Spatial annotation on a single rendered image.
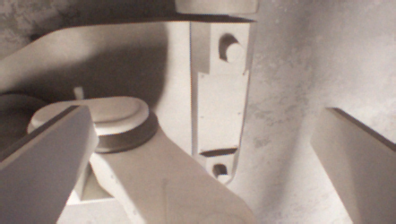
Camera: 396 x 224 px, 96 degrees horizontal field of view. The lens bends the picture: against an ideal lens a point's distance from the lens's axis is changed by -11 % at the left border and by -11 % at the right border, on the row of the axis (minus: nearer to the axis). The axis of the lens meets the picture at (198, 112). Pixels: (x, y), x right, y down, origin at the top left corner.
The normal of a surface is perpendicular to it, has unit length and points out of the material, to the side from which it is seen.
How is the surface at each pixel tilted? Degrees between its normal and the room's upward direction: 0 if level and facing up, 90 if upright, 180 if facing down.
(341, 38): 0
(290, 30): 0
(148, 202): 90
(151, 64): 0
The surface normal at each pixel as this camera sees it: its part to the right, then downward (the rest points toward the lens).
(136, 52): 0.18, 0.50
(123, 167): 0.00, -0.86
